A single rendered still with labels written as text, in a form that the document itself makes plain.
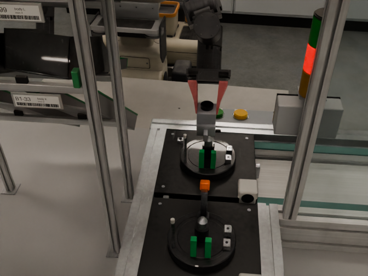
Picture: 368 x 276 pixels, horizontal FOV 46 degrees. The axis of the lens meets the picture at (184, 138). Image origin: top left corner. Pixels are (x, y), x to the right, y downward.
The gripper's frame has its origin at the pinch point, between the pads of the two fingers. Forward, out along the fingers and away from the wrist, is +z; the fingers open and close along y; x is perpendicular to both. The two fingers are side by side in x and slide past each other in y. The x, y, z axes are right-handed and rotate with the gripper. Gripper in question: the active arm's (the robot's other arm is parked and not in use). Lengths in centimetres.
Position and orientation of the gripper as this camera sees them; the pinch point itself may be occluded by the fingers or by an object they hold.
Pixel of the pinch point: (206, 110)
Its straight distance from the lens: 100.9
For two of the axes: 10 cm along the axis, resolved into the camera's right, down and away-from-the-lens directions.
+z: -0.5, 10.0, 0.0
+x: 0.7, 0.1, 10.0
